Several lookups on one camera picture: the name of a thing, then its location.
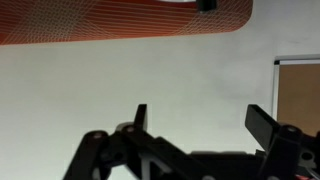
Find white marker with black cap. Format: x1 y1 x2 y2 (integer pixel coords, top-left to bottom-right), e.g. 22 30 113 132
196 0 217 13

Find cork bulletin board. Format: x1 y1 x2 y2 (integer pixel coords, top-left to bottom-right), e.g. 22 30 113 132
272 54 320 136

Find white ceramic mug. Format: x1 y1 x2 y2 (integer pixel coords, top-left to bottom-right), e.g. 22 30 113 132
156 0 196 3

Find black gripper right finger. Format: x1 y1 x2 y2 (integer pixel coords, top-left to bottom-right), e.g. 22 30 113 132
245 104 281 158

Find red orange sofa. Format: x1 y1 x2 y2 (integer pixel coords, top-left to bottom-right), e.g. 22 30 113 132
0 0 254 45

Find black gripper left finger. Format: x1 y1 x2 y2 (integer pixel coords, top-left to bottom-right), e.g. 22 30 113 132
134 104 147 130

